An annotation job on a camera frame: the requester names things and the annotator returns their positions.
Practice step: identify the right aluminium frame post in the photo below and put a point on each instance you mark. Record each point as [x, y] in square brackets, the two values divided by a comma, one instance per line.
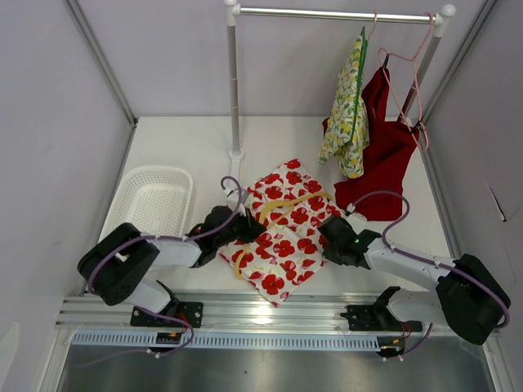
[466, 45]

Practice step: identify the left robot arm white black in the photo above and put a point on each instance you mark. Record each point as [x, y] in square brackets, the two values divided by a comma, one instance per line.
[116, 267]

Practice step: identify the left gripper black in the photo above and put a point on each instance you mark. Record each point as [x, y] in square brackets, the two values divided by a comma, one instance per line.
[252, 229]

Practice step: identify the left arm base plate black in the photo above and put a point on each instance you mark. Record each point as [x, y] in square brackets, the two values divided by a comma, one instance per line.
[190, 312]

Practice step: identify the left aluminium frame post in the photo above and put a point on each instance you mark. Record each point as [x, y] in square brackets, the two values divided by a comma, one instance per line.
[96, 51]

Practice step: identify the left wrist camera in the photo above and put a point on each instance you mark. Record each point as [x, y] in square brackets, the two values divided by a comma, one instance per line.
[236, 200]

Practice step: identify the clothes rack metal white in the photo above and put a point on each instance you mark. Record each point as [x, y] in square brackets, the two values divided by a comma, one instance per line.
[438, 23]

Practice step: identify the lemon print skirt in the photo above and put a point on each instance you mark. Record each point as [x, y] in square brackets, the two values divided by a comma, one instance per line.
[339, 141]

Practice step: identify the white plastic basket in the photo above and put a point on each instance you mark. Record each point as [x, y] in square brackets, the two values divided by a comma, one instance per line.
[155, 199]

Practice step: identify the white slotted cable duct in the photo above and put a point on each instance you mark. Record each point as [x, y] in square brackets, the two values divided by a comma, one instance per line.
[248, 341]

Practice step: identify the green plastic hanger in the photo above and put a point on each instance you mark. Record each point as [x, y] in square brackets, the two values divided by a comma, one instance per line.
[357, 115]

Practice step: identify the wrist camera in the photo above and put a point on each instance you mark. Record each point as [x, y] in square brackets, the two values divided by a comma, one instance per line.
[236, 200]
[357, 221]

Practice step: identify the yellow plastic hanger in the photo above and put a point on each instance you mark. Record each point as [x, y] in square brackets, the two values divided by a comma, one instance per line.
[268, 209]

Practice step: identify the aluminium rail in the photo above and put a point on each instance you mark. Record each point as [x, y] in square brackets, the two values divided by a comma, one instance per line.
[236, 312]

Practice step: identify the red garment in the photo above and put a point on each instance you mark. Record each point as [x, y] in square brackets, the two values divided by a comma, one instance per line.
[391, 146]

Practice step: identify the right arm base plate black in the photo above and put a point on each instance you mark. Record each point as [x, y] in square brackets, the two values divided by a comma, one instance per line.
[371, 318]

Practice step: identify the aluminium frame post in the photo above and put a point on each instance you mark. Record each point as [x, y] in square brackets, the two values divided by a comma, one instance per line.
[466, 45]
[96, 51]

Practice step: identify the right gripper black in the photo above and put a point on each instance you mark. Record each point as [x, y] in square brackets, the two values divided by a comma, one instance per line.
[329, 254]

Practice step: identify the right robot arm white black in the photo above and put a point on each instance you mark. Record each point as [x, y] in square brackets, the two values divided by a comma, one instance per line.
[459, 293]

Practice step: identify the red flower print cloth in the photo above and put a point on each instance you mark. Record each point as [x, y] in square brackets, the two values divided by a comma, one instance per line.
[289, 253]

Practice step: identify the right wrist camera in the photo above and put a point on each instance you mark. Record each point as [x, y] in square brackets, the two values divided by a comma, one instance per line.
[357, 221]

